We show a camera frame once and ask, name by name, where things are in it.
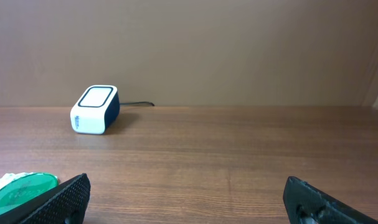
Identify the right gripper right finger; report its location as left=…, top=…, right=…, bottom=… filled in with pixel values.
left=283, top=176, right=378, bottom=224

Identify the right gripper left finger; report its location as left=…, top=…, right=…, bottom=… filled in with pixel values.
left=0, top=173, right=91, bottom=224

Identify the white barcode scanner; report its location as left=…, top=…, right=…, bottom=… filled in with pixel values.
left=70, top=85, right=120, bottom=134

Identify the mint green tissue pack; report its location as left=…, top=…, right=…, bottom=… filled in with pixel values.
left=0, top=172, right=33, bottom=187

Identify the green lid plastic jar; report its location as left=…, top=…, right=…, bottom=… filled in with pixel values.
left=0, top=172, right=59, bottom=215

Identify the scanner black cable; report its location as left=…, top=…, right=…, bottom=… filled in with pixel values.
left=119, top=101, right=155, bottom=107

